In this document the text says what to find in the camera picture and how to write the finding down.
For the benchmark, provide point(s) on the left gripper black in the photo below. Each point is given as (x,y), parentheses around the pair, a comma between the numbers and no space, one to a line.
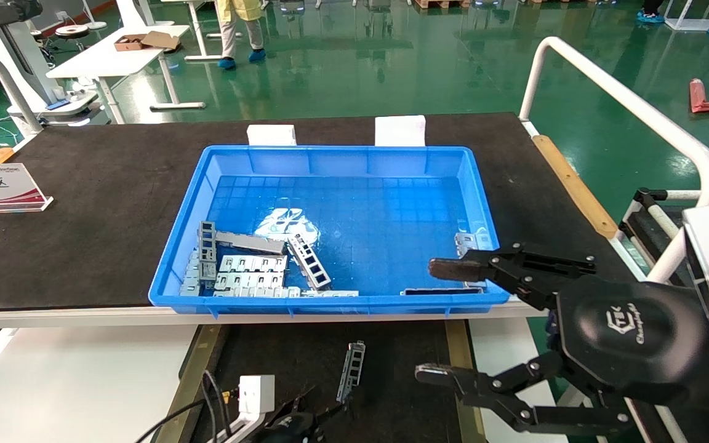
(287,431)

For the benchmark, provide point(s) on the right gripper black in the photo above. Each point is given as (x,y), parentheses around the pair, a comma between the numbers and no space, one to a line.
(631,338)

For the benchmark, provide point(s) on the silver metal channel bracket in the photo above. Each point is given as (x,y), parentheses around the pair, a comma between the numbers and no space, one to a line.
(351,369)

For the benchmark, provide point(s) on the plain metal strip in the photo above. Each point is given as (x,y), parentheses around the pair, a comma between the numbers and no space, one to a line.
(330,294)

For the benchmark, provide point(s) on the notched metal strip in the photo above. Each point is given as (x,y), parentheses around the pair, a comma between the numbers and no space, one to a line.
(256,293)

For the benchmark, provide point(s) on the flat slotted metal plate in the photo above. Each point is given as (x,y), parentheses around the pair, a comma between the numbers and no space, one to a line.
(253,264)
(250,280)

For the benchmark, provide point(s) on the long wooden edge strip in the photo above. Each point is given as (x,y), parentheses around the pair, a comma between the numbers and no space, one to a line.
(573,184)

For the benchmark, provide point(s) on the clear plastic film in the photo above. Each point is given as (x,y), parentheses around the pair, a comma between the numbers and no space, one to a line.
(287,223)

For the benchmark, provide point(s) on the blue plastic bin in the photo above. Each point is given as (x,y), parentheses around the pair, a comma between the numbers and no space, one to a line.
(360,166)

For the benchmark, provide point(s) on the large white foam block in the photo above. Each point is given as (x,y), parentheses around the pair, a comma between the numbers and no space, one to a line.
(399,130)

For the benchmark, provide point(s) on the white tube railing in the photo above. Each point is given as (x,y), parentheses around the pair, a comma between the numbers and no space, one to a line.
(637,104)

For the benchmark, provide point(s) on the small white foam block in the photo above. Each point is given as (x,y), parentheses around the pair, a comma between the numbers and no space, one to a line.
(271,135)

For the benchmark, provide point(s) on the black felt table mat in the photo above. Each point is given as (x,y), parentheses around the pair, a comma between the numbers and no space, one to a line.
(114,184)

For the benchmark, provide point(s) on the wooden pallet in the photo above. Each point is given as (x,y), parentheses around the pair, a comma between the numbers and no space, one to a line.
(440,3)

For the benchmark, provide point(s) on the white floor stand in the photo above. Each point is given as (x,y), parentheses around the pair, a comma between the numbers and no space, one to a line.
(687,23)

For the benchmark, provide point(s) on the person in yellow coat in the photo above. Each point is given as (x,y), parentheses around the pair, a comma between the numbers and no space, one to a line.
(237,24)

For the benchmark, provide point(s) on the open cardboard box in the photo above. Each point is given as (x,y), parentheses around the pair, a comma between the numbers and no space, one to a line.
(145,41)

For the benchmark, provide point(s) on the white work table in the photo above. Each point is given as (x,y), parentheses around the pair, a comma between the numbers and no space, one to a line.
(108,58)

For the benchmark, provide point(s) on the black round stool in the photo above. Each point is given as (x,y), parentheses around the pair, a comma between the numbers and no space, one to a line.
(72,31)

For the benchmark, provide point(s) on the grey tube railing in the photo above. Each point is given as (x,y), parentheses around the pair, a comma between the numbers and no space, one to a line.
(4,80)

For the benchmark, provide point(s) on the white robot with column base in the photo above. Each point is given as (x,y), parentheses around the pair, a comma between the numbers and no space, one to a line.
(16,55)

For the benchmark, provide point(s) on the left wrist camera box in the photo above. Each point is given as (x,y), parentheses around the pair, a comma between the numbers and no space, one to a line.
(257,397)

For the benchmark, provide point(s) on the black tray with brass frame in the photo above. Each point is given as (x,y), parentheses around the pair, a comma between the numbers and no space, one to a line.
(391,369)

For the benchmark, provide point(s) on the small folded metal bracket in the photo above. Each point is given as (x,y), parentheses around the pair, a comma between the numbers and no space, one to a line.
(468,240)

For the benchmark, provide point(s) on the metal bracket with square windows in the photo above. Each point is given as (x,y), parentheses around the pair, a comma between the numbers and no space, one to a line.
(308,261)

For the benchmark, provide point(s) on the black roller frame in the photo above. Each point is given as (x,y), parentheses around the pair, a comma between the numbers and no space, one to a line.
(644,224)

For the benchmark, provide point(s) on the grey L-shaped metal bracket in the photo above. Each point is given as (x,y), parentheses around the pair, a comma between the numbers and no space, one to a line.
(250,242)

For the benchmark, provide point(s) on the stacked grey metal bracket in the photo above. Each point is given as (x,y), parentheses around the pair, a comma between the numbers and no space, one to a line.
(191,277)

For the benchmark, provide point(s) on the white table frame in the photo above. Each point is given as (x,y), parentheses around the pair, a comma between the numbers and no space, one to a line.
(197,31)

